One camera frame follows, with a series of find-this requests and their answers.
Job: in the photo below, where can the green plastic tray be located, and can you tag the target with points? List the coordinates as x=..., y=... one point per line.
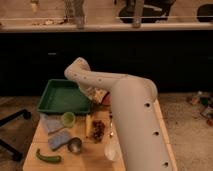
x=62, y=96

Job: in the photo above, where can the yellow banana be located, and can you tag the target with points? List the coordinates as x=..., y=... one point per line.
x=88, y=125

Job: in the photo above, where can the silver metal cup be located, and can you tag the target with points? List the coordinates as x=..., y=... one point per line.
x=75, y=145

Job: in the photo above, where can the brown dried flower cluster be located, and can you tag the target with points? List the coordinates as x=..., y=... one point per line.
x=98, y=130

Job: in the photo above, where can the light green cup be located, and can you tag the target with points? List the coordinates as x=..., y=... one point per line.
x=68, y=119

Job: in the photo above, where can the wooden block eraser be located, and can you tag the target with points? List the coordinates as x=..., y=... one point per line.
x=100, y=96

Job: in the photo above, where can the blue sponge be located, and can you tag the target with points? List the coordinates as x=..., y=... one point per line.
x=59, y=139

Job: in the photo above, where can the dark office chair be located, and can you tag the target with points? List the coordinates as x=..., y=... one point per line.
x=154, y=10

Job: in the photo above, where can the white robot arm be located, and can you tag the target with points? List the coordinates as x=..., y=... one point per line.
x=132, y=104

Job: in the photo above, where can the green pepper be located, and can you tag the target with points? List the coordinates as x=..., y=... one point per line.
x=49, y=159

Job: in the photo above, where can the white cup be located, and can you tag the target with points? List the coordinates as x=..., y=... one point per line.
x=110, y=151

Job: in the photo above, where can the orange-red bowl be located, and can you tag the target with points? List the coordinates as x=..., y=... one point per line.
x=106, y=100

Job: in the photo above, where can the silver fork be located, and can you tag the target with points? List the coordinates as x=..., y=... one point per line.
x=111, y=126

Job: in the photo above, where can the grey cloth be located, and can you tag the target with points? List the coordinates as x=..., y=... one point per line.
x=50, y=125

